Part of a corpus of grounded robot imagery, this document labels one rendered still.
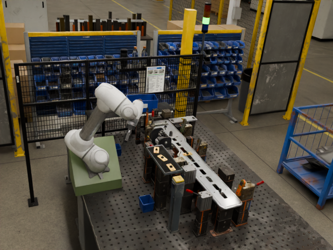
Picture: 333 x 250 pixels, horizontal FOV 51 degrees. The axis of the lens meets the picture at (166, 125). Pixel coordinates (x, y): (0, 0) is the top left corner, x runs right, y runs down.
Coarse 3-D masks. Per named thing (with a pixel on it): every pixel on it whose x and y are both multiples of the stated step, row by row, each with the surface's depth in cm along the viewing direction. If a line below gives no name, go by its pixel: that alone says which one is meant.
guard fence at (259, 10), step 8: (176, 0) 992; (192, 0) 901; (200, 0) 869; (216, 0) 803; (256, 0) 673; (304, 0) 564; (312, 0) 547; (320, 0) 537; (184, 8) 952; (192, 8) 909; (224, 8) 775; (256, 8) 676; (264, 8) 654; (248, 16) 700; (256, 16) 674; (248, 24) 704; (256, 24) 677; (256, 32) 685; (312, 32) 559; (248, 64) 714
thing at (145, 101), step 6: (126, 96) 361; (132, 96) 366; (138, 96) 368; (144, 96) 370; (150, 96) 372; (132, 102) 352; (144, 102) 356; (150, 102) 358; (156, 102) 359; (144, 108) 359; (150, 108) 361
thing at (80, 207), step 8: (80, 200) 298; (80, 208) 304; (80, 216) 310; (80, 224) 317; (88, 224) 299; (80, 232) 324; (88, 232) 303; (80, 240) 331; (88, 240) 307; (88, 248) 311; (96, 248) 315
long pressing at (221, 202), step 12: (168, 132) 332; (180, 132) 334; (180, 144) 314; (180, 156) 296; (192, 156) 297; (204, 168) 282; (204, 180) 268; (216, 180) 269; (216, 192) 255; (228, 192) 257; (228, 204) 245; (240, 204) 246
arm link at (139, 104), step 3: (135, 102) 290; (138, 102) 289; (141, 102) 290; (135, 105) 289; (138, 105) 289; (141, 105) 290; (138, 108) 289; (141, 108) 290; (138, 111) 289; (141, 111) 291; (138, 114) 289; (141, 114) 293; (138, 117) 291
